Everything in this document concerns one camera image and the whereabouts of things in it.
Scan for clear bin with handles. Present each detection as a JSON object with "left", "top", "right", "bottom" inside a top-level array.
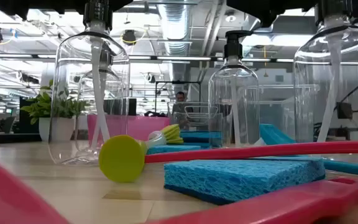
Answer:
[{"left": 167, "top": 101, "right": 233, "bottom": 147}]

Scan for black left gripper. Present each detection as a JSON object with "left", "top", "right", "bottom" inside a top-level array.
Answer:
[{"left": 0, "top": 0, "right": 133, "bottom": 21}]

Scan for yellow-green dish brush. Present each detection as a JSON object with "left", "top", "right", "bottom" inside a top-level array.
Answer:
[{"left": 99, "top": 123, "right": 185, "bottom": 184}]

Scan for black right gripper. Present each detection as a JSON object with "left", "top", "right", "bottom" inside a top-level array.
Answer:
[{"left": 227, "top": 0, "right": 318, "bottom": 28}]

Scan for person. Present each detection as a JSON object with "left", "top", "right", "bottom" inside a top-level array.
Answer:
[{"left": 172, "top": 91, "right": 195, "bottom": 114}]

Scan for clear plastic tub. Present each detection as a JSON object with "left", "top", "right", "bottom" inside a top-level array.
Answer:
[{"left": 233, "top": 83, "right": 320, "bottom": 146}]

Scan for silver ventilation duct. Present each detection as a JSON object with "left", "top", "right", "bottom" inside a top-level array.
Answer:
[{"left": 158, "top": 0, "right": 193, "bottom": 57}]

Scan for green plant in white pot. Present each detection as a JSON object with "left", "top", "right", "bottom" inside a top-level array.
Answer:
[{"left": 20, "top": 79, "right": 88, "bottom": 143}]

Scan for black monitor on arm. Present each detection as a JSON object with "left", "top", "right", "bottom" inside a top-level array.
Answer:
[{"left": 335, "top": 101, "right": 358, "bottom": 135}]

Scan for black background rig frame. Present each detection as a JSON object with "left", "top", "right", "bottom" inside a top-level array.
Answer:
[{"left": 154, "top": 80, "right": 202, "bottom": 114}]

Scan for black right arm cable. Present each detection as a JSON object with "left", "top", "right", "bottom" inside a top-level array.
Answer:
[{"left": 334, "top": 71, "right": 358, "bottom": 110}]

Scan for clear pump soap bottle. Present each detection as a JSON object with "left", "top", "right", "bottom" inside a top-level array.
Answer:
[
  {"left": 48, "top": 0, "right": 131, "bottom": 166},
  {"left": 208, "top": 30, "right": 260, "bottom": 147},
  {"left": 293, "top": 0, "right": 358, "bottom": 158},
  {"left": 76, "top": 67, "right": 127, "bottom": 141}
]

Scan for pink plastic bin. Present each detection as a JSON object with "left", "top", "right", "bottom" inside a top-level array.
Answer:
[{"left": 87, "top": 114, "right": 171, "bottom": 141}]

